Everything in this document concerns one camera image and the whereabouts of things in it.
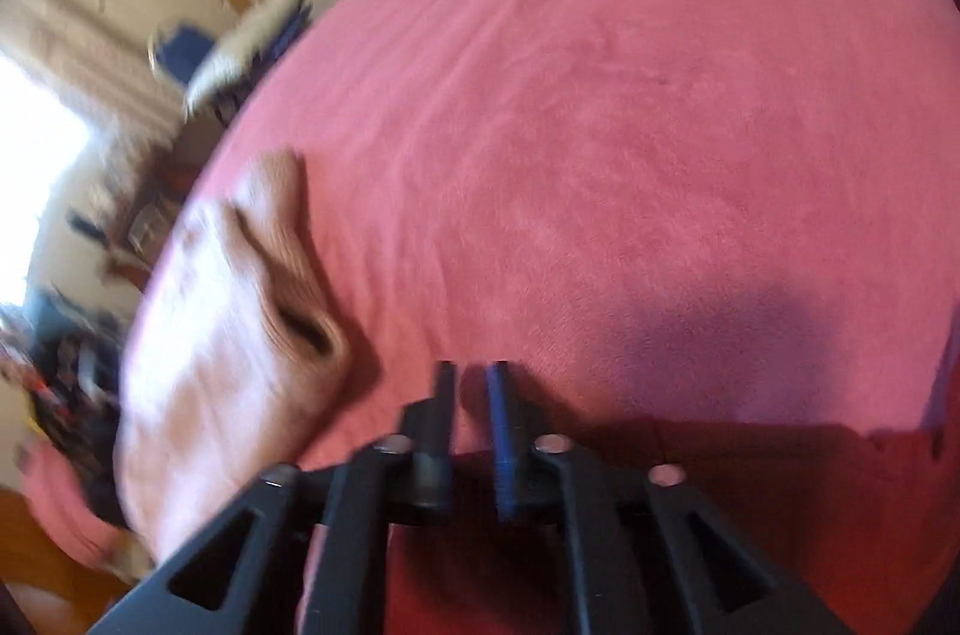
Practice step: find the patterned beige curtain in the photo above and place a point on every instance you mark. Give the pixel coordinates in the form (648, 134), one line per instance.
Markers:
(75, 28)

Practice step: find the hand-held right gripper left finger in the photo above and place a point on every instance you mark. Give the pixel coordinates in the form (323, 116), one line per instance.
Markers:
(441, 455)

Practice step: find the pink bed blanket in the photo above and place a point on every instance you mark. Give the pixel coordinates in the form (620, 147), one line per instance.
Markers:
(600, 118)

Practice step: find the wooden cabinet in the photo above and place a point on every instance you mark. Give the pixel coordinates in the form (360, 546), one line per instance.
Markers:
(150, 215)

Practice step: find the dark clutter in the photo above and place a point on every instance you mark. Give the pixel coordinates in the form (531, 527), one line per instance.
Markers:
(67, 373)

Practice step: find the dark red garment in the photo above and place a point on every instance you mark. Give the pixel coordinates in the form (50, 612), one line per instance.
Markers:
(787, 515)

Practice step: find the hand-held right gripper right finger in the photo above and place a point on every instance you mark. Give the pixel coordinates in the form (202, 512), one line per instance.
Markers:
(506, 455)

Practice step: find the blue chair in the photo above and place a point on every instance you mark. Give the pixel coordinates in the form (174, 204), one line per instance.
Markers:
(184, 47)

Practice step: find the person's left forearm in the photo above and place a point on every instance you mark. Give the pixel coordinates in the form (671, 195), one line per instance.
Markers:
(60, 507)

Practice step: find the white pillow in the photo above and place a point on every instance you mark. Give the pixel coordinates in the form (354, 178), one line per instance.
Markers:
(232, 50)

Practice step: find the beige folded garment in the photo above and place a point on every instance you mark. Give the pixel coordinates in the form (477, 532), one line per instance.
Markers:
(210, 365)

